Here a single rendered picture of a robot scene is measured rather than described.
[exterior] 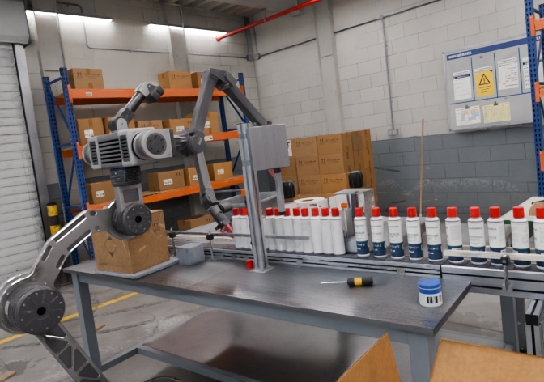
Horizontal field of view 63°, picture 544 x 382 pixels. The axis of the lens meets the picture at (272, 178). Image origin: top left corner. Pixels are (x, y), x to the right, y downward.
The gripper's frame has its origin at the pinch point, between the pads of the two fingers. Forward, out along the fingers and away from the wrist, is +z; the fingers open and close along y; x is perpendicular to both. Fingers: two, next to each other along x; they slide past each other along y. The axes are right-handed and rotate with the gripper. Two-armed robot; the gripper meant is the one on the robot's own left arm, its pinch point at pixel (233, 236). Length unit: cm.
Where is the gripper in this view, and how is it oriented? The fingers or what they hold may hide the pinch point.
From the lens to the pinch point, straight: 236.0
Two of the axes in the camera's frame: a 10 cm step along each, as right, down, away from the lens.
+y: 6.0, -1.5, 7.9
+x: -5.3, 6.6, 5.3
